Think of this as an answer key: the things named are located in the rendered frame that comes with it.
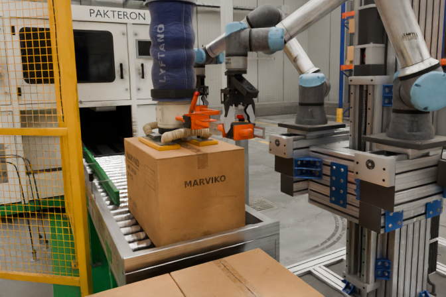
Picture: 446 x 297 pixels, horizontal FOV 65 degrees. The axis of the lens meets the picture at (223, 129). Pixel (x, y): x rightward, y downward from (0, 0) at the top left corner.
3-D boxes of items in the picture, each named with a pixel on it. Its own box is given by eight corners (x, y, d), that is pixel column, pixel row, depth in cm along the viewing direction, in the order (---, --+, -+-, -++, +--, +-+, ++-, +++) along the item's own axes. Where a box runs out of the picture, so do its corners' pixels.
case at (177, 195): (127, 209, 195) (123, 138, 190) (194, 196, 214) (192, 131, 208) (161, 254, 143) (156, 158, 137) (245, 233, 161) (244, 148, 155)
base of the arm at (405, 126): (403, 132, 134) (404, 106, 132) (443, 137, 120) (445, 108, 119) (375, 135, 126) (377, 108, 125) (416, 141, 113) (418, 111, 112)
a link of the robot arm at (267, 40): (284, 29, 121) (252, 30, 123) (283, 24, 110) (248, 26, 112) (284, 53, 122) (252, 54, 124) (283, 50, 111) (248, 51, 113)
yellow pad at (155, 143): (137, 140, 181) (137, 130, 181) (156, 138, 186) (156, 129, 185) (158, 151, 152) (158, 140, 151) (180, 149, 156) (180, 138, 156)
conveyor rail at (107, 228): (73, 172, 337) (71, 152, 334) (78, 171, 339) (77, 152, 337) (125, 305, 134) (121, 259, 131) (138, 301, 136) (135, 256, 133)
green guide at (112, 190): (75, 156, 336) (74, 147, 335) (87, 155, 341) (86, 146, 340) (101, 208, 195) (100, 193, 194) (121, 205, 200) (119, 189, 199)
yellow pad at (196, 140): (172, 136, 190) (172, 128, 190) (190, 135, 195) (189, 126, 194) (199, 146, 161) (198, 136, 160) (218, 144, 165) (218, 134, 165)
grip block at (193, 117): (182, 127, 152) (181, 114, 151) (202, 126, 156) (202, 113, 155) (190, 130, 144) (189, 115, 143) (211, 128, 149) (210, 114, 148)
